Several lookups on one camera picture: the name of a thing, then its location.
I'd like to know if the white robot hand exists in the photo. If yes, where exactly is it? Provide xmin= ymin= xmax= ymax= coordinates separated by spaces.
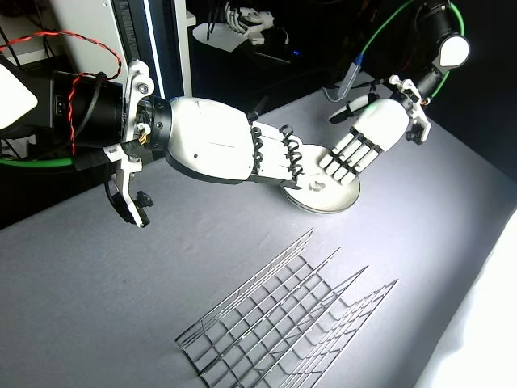
xmin=163 ymin=95 xmax=307 ymax=192
xmin=317 ymin=92 xmax=410 ymax=187

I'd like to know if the spare white robot hand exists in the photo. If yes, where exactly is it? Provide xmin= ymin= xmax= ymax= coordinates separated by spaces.
xmin=223 ymin=1 xmax=275 ymax=45

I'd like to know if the white board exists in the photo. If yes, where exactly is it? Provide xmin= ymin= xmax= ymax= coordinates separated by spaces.
xmin=191 ymin=22 xmax=259 ymax=53

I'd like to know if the white cabinet panel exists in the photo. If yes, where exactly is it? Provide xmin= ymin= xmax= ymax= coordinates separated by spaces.
xmin=48 ymin=0 xmax=197 ymax=98

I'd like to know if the grey table cloth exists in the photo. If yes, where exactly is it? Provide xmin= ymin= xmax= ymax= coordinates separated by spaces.
xmin=0 ymin=86 xmax=517 ymax=388

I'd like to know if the grey cable adapter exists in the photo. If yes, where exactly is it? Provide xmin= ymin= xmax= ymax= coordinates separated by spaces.
xmin=337 ymin=59 xmax=364 ymax=102

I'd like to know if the green cable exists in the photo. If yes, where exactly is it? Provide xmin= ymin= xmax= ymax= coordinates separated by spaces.
xmin=0 ymin=156 xmax=76 ymax=171
xmin=358 ymin=0 xmax=465 ymax=98

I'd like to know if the red twisted cable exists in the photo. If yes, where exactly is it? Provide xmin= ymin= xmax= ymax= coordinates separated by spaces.
xmin=0 ymin=31 xmax=123 ymax=157

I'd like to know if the metal wire dish rack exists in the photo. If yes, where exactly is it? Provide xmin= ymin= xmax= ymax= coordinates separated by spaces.
xmin=174 ymin=228 xmax=400 ymax=388

